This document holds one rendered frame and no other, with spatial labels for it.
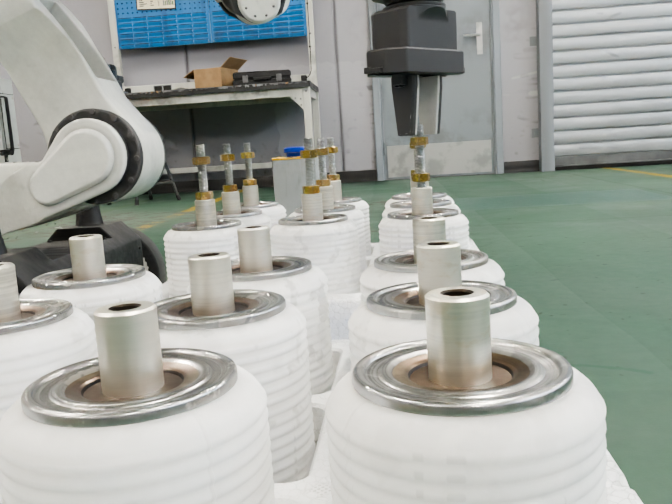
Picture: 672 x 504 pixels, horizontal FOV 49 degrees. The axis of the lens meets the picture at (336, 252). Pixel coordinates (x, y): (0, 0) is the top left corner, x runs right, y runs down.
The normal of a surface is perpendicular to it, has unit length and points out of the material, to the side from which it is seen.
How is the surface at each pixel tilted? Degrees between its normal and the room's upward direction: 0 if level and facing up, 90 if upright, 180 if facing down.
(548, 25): 90
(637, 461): 0
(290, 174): 90
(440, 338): 90
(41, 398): 4
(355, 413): 43
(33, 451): 57
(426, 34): 90
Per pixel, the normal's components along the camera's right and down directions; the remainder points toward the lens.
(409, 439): -0.46, -0.40
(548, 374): -0.13, -0.98
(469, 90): -0.07, 0.15
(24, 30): 0.11, 0.52
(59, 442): -0.20, -0.62
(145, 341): 0.78, 0.04
